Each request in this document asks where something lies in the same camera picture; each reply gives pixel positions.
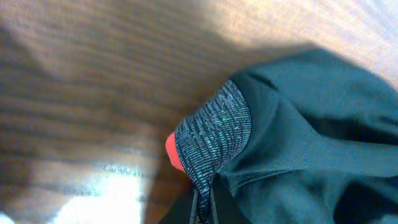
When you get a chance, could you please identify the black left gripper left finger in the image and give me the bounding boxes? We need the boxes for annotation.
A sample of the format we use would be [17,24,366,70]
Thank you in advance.
[158,187,198,224]

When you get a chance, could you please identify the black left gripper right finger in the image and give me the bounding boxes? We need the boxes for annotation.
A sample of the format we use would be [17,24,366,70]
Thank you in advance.
[210,180,249,224]

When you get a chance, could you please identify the black shorts with grey waistband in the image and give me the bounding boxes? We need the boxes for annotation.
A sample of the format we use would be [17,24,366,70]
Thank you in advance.
[166,50,397,223]

